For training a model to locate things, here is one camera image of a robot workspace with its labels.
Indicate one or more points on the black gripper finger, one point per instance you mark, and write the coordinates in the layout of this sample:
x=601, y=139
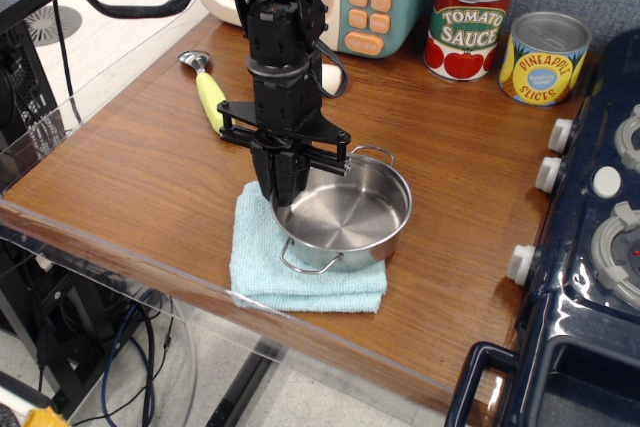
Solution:
x=291, y=167
x=262, y=158

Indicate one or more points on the stainless steel two-handled pan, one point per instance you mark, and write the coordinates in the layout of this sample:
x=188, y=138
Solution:
x=346, y=223

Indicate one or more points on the pineapple slices can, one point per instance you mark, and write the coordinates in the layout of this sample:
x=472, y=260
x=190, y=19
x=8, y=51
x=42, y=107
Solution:
x=544, y=57

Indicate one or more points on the light blue folded cloth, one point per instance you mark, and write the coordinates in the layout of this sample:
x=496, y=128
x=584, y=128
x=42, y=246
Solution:
x=261, y=279

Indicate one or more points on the tomato sauce can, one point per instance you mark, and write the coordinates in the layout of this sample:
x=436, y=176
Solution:
x=463, y=36

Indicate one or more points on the dark blue toy stove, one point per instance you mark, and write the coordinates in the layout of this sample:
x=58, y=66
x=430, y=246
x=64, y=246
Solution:
x=576, y=359

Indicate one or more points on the clear acrylic table guard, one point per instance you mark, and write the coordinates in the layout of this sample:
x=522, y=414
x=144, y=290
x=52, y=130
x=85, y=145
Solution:
x=146, y=190

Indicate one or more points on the plush brown white mushroom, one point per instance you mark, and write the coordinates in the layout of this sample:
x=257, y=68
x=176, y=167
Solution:
x=332, y=78

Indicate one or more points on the spoon with yellow-green handle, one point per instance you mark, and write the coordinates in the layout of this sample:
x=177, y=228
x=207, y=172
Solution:
x=209, y=92

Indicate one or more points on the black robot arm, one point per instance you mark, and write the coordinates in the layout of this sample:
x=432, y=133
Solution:
x=282, y=126

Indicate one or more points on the black computer tower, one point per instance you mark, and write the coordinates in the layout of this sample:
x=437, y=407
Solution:
x=27, y=101

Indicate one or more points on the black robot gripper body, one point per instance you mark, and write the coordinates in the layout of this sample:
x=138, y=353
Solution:
x=285, y=112

